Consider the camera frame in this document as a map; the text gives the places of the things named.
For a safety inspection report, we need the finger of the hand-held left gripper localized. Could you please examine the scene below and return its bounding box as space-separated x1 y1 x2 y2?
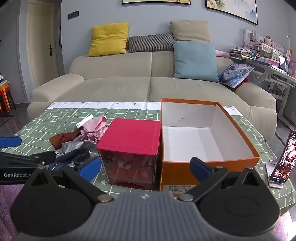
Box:
0 136 23 149
0 151 57 166

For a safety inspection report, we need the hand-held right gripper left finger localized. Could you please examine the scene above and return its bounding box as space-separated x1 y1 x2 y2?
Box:
24 156 114 202

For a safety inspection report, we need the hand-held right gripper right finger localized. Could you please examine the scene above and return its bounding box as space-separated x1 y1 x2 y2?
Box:
177 157 266 202

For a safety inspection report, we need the orange cardboard box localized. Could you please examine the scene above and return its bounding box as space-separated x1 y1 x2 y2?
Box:
159 98 261 192

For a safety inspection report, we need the black scrunchie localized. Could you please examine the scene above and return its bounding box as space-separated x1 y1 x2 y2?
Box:
69 148 91 166

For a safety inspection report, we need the navy blue cloth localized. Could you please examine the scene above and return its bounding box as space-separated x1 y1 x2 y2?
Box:
48 149 80 172

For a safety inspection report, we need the brown cloth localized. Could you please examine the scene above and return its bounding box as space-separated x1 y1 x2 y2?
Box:
49 132 82 150

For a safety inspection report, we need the grey plastic bag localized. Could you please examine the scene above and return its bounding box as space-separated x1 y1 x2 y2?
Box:
62 138 94 154

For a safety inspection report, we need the stack of coloured stools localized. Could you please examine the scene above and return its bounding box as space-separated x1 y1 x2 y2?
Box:
0 80 17 114

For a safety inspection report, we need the green grid tablecloth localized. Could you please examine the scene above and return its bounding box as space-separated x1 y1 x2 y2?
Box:
13 101 296 212

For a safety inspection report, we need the red lidded storage drawer box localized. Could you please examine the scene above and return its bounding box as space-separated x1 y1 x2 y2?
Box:
96 118 162 186

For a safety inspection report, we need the white phone stand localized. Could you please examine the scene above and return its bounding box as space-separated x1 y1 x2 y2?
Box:
265 159 285 189

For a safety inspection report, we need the beige sofa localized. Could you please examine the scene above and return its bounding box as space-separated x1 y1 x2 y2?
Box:
27 50 277 141

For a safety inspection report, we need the smartphone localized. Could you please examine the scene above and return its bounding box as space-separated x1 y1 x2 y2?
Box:
269 130 296 184

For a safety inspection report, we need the printed cartoon pillow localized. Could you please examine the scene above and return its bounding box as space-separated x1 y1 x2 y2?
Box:
218 64 255 89

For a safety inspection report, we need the cream door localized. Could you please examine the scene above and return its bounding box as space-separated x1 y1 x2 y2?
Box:
27 1 58 89

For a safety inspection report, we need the light blue pillow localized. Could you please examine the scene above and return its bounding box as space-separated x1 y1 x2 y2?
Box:
173 40 220 83

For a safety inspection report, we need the white cluttered desk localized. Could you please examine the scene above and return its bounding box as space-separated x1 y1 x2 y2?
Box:
230 29 296 131

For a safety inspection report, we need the yellow pillow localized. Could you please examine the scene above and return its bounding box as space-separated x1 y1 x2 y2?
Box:
87 22 129 57

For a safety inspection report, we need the grey checked pillow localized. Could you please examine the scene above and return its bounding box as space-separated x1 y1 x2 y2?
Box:
128 33 174 53

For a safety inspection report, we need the beige pillow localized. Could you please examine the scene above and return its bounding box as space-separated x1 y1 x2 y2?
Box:
169 20 212 45

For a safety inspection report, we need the large framed wall painting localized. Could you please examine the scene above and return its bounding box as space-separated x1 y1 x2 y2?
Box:
205 0 258 25

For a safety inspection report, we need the framed wall picture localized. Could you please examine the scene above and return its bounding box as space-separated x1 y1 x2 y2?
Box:
121 0 191 6

